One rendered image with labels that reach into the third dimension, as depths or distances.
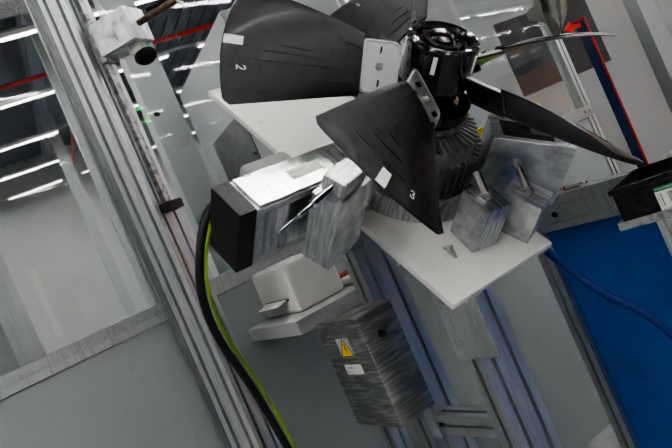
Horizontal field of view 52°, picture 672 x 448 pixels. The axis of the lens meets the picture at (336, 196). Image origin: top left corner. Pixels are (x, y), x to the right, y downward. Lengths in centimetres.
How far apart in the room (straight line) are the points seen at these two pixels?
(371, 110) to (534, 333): 141
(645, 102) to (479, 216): 471
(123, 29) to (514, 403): 103
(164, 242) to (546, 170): 77
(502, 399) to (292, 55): 68
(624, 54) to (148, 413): 483
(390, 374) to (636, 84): 467
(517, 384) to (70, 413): 88
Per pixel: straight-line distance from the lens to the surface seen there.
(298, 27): 116
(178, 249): 147
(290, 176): 105
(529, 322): 223
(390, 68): 117
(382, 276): 140
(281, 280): 151
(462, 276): 112
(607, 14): 580
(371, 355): 130
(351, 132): 90
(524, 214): 120
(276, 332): 151
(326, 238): 104
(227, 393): 149
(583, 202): 163
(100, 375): 156
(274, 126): 136
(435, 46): 112
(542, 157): 126
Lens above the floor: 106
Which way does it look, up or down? level
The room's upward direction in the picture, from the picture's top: 24 degrees counter-clockwise
